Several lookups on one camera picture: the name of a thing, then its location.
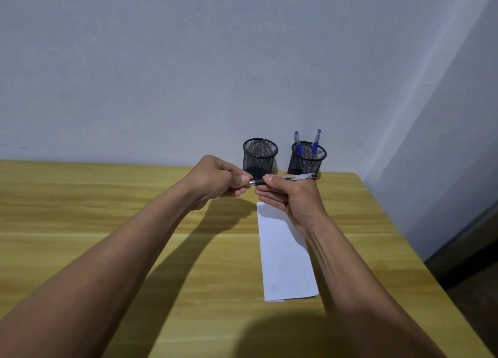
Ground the black mesh pen cup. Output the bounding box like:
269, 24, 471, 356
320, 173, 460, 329
242, 137, 279, 180
287, 141, 327, 177

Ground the white paper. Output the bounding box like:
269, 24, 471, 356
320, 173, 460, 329
256, 201, 320, 302

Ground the person's left hand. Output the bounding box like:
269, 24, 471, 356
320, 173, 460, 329
181, 154, 253, 212

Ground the person's right hand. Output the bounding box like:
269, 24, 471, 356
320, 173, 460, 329
255, 173, 330, 238

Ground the person's right forearm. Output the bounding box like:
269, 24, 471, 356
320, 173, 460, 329
305, 213, 448, 358

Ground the person's left forearm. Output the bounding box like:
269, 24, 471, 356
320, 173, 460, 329
0, 181, 203, 358

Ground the black pen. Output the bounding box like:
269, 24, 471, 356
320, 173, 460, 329
248, 173, 316, 186

